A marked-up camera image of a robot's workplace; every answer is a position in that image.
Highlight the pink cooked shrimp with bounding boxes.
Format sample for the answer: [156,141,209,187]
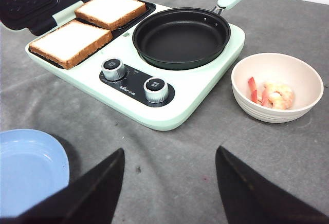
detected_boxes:
[248,77,295,110]

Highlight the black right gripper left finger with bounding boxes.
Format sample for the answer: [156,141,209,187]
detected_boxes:
[1,148,125,223]

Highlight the black frying pan green handle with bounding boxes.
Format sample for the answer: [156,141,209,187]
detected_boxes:
[132,0,242,70]

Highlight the silver control knob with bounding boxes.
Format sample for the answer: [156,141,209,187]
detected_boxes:
[143,77,169,103]
[101,58,126,81]

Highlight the left silver control knob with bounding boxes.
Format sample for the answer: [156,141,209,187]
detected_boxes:
[101,58,126,81]

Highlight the right silver control knob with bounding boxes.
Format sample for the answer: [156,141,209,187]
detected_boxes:
[143,77,169,103]

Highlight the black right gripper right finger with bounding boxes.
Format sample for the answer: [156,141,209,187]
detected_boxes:
[215,146,328,223]

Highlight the mint green breakfast maker base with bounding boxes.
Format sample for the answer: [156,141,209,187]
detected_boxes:
[25,2,246,132]

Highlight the blue plastic plate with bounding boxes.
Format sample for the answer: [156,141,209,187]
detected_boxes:
[1,129,70,218]

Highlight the beige ribbed bowl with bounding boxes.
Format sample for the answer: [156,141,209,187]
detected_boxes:
[231,53,324,123]

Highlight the white bread slice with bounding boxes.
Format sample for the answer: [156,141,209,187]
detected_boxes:
[75,0,147,31]
[29,20,113,69]

